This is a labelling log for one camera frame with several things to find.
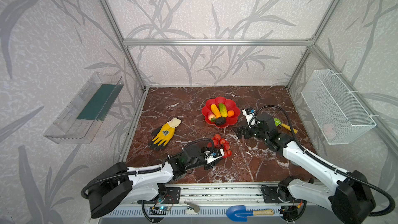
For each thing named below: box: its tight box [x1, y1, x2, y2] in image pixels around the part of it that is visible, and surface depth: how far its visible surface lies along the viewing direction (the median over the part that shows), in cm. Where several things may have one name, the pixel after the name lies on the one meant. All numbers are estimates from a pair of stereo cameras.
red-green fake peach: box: [208, 113, 216, 123], surface depth 100 cm
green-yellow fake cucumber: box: [218, 102, 229, 118], surface depth 104 cm
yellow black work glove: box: [148, 117, 182, 151], surface depth 95 cm
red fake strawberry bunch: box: [207, 134, 233, 159], surface depth 86 cm
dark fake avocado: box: [215, 116, 227, 125], surface depth 97 cm
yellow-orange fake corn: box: [210, 103, 222, 120], surface depth 104 cm
